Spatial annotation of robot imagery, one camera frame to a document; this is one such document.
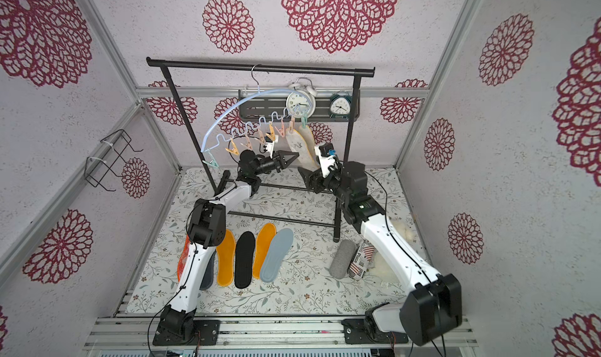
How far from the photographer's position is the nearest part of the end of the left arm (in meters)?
0.88

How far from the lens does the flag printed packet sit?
85 cm

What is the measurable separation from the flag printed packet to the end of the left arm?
0.43 meters
